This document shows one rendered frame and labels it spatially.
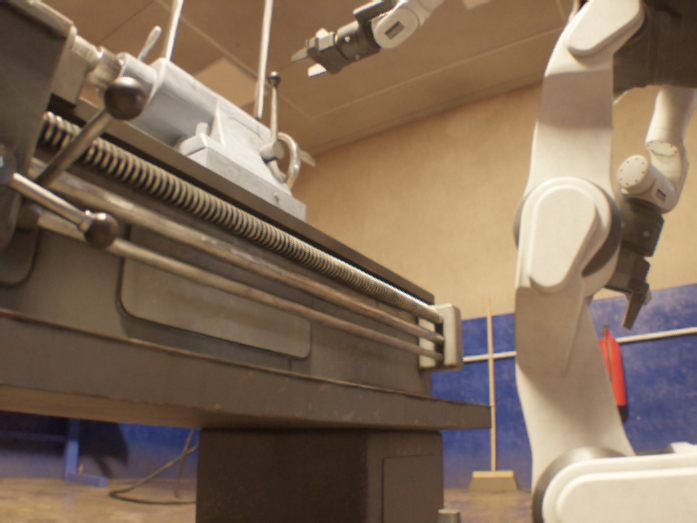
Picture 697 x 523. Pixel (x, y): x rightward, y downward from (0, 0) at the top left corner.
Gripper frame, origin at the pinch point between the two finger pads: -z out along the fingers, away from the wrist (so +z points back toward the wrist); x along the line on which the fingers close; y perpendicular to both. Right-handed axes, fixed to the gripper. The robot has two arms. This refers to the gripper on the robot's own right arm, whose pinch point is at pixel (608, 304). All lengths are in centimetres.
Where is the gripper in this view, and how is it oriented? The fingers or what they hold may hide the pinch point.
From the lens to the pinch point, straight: 98.6
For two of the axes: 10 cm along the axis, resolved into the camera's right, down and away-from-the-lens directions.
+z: 3.9, -9.2, 0.0
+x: -3.8, -1.6, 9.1
